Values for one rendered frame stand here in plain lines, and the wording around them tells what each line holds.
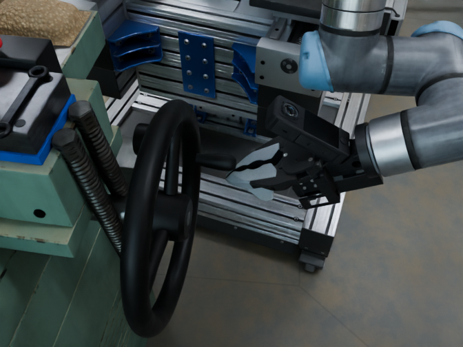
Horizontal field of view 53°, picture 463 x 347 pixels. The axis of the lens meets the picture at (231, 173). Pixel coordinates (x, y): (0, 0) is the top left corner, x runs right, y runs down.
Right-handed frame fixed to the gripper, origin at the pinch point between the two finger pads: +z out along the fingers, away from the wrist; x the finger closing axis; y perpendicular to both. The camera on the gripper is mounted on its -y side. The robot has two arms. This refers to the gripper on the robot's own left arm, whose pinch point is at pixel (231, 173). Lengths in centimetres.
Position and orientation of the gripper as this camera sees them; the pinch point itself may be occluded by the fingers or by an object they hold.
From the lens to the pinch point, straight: 66.9
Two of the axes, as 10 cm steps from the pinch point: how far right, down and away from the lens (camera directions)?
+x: 1.5, -7.6, 6.3
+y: 5.0, 6.1, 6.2
